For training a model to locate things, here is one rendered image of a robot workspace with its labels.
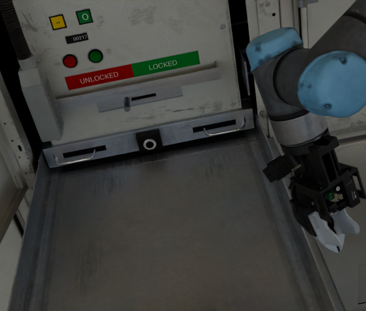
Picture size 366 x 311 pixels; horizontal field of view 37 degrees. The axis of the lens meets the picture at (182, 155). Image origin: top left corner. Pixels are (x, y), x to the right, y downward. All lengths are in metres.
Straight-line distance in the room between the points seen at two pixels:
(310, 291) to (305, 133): 0.37
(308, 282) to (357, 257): 0.72
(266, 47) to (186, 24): 0.57
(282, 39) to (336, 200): 0.25
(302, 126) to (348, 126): 0.68
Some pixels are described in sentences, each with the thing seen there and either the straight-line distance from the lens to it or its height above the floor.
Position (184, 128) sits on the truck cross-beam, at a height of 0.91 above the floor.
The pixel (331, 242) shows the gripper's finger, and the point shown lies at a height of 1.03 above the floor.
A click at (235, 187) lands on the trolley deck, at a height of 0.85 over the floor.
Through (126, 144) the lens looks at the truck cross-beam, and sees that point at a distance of 1.41.
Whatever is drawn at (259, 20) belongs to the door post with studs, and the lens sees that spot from 1.26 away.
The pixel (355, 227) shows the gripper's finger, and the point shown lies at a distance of 0.87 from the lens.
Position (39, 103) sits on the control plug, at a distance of 1.25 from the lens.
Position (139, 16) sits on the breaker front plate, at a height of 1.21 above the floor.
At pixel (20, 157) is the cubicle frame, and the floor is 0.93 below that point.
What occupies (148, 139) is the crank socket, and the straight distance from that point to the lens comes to 1.37.
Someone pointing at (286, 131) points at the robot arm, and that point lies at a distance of 0.77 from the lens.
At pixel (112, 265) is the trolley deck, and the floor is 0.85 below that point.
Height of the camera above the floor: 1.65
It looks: 35 degrees down
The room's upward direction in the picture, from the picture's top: 12 degrees counter-clockwise
